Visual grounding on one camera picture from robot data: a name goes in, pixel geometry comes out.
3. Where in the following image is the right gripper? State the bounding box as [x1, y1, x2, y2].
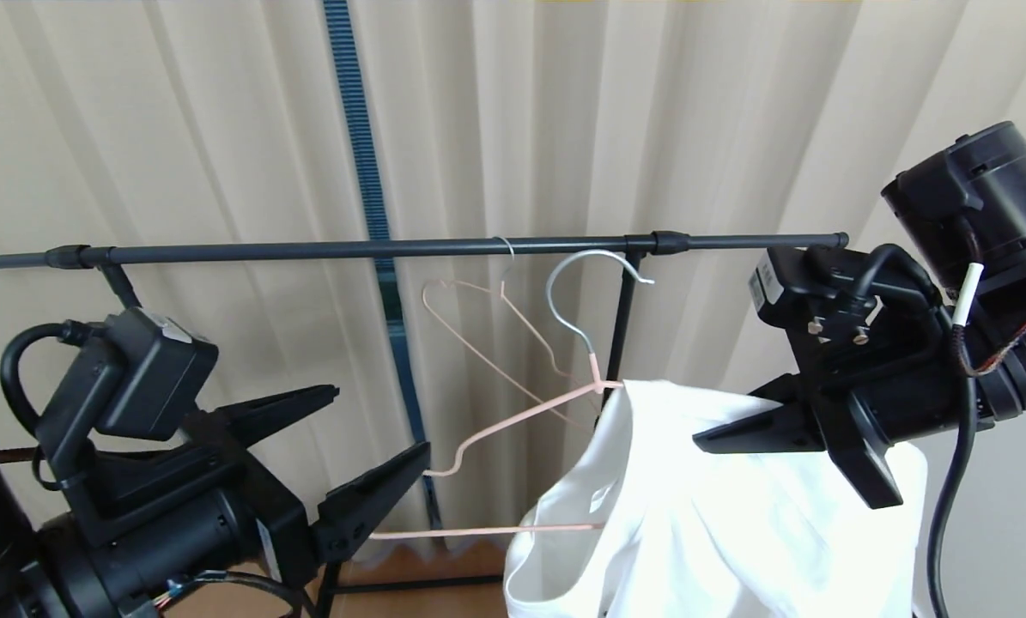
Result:
[693, 339, 999, 512]

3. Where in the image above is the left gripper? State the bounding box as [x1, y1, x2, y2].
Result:
[45, 385, 432, 618]

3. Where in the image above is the white garment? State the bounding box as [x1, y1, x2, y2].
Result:
[504, 378, 930, 618]

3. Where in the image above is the pink clothes hanger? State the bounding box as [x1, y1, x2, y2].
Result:
[421, 236, 604, 434]
[367, 249, 656, 542]

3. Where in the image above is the black clothes rack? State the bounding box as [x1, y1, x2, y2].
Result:
[0, 230, 850, 618]

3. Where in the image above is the beige curtain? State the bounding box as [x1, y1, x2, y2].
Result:
[0, 0, 432, 559]
[345, 0, 1026, 550]

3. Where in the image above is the window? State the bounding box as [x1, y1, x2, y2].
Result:
[322, 0, 445, 529]

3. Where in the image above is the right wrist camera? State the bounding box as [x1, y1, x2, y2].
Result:
[749, 243, 943, 383]

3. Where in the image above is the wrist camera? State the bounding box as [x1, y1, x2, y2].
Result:
[36, 307, 219, 550]
[749, 243, 943, 383]

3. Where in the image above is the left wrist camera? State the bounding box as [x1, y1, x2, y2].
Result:
[36, 307, 219, 550]

